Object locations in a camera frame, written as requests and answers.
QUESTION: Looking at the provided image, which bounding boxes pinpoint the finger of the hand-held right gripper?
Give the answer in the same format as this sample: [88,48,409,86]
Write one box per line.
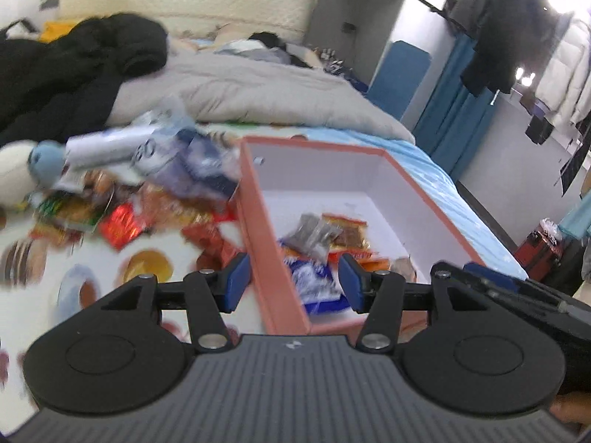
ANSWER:
[462,262,568,310]

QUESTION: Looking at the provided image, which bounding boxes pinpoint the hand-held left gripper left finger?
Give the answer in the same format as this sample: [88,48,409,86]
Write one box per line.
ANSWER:
[92,253,252,351]

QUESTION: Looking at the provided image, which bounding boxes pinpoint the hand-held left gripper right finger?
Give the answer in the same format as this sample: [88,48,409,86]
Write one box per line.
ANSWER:
[338,254,499,351]

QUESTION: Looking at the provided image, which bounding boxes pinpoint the blue snack packet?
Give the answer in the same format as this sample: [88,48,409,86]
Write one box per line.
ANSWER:
[281,254,352,317]

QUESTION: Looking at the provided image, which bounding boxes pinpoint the orange cardboard box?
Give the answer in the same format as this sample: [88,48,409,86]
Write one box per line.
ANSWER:
[235,136,485,336]

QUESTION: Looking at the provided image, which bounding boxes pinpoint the brown snack packet orange edges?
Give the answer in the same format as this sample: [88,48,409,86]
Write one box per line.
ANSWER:
[322,213,370,252]

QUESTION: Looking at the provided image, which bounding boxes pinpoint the pale brown snack packet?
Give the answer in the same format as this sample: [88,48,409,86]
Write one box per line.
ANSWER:
[390,256,419,284]

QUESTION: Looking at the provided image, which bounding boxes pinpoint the grey snack packet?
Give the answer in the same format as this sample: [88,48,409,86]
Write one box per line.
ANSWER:
[279,213,342,259]

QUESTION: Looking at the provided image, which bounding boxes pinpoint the pile of snack packets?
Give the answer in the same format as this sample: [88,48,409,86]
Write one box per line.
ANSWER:
[30,166,245,269]

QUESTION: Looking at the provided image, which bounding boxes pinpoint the red foil packet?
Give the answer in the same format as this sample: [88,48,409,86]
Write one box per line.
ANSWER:
[99,204,153,252]

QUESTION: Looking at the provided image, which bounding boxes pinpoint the person's right hand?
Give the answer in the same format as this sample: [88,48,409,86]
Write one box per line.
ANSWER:
[549,392,591,425]

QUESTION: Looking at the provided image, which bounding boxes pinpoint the red suitcase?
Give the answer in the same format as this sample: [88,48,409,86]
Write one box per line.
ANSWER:
[512,228,566,282]

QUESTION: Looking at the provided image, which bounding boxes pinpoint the black suitcase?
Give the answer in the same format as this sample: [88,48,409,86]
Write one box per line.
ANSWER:
[545,237,587,296]

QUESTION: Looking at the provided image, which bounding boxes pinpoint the blue and white plastic bag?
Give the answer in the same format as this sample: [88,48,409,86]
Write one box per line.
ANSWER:
[129,97,241,201]

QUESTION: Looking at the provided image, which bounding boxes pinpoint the blue curtain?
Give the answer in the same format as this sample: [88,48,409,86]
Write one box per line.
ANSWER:
[413,34,492,183]

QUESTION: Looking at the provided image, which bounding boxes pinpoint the white tube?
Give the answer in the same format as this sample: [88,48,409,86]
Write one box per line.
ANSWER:
[65,127,158,169]

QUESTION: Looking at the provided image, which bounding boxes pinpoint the grey duvet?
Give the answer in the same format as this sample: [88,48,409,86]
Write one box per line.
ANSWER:
[108,48,416,144]

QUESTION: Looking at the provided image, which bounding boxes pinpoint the blue chair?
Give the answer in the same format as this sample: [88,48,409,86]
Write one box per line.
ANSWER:
[367,40,432,123]

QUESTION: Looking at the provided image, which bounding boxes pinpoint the food print mat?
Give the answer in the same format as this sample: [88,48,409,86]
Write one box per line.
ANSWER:
[0,122,324,425]

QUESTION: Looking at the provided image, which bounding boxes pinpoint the white puffer coat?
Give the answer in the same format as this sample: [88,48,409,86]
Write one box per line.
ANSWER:
[533,9,591,125]

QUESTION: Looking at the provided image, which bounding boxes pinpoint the row of small bottles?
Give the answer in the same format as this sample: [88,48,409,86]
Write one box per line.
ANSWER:
[321,46,370,88]

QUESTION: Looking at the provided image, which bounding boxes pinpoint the heap of clothes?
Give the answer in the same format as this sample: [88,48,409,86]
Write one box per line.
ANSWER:
[215,31,324,70]

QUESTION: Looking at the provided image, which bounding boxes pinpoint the black hanging coat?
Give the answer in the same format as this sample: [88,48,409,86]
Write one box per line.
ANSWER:
[462,0,561,97]

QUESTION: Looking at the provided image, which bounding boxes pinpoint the blue and white plush penguin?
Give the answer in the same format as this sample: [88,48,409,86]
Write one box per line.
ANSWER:
[0,141,65,208]

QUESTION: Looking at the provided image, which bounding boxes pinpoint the pink pillow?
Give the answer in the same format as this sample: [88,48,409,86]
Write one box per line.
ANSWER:
[171,23,259,51]

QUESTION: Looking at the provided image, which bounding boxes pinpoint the grey hanging jacket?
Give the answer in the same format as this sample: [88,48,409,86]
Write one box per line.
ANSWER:
[445,0,506,38]

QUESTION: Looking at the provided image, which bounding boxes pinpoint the black jacket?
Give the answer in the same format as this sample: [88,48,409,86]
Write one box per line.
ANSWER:
[0,13,169,146]

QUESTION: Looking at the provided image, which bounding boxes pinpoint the yellow pillow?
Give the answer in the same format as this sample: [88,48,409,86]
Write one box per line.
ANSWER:
[39,19,81,42]

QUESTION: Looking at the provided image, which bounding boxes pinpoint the grey wall cabinet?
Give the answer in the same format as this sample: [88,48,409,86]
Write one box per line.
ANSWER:
[305,0,462,88]

